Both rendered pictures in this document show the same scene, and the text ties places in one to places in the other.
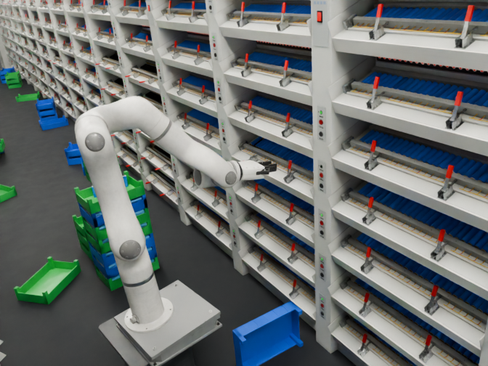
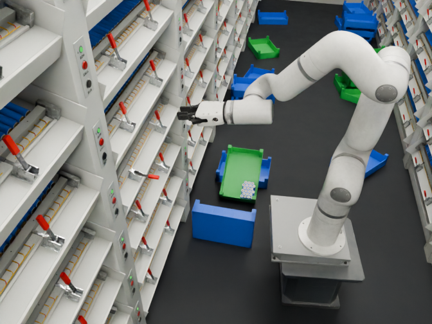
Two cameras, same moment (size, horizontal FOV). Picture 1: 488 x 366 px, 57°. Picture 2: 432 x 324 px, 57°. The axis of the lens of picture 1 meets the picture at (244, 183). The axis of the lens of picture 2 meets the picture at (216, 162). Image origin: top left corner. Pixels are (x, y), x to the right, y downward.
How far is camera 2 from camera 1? 2.58 m
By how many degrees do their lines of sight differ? 104
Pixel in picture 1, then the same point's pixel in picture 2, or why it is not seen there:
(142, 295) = not seen: hidden behind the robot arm
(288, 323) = (196, 227)
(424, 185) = (197, 17)
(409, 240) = (197, 60)
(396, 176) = (192, 24)
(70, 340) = not seen: outside the picture
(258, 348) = (228, 239)
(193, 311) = (287, 210)
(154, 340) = not seen: hidden behind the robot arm
